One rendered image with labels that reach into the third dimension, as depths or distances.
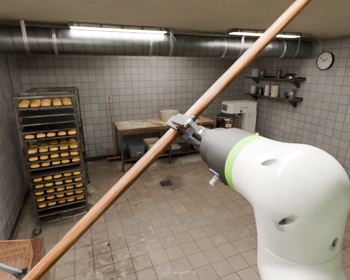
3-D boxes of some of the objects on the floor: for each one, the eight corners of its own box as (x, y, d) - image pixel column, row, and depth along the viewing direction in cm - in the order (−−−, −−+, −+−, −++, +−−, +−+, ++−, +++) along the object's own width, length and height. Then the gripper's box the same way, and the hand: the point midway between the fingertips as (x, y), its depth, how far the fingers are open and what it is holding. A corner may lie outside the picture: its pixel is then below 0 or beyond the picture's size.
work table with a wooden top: (121, 171, 496) (118, 130, 469) (115, 158, 567) (113, 121, 540) (213, 157, 574) (215, 120, 547) (198, 147, 645) (199, 114, 618)
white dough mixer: (222, 161, 550) (225, 104, 511) (209, 153, 602) (211, 101, 563) (254, 156, 583) (260, 102, 544) (239, 148, 635) (244, 99, 596)
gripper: (186, 138, 38) (144, 113, 59) (235, 193, 45) (182, 154, 66) (218, 105, 39) (165, 92, 59) (261, 164, 46) (200, 134, 67)
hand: (180, 127), depth 60 cm, fingers closed on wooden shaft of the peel, 3 cm apart
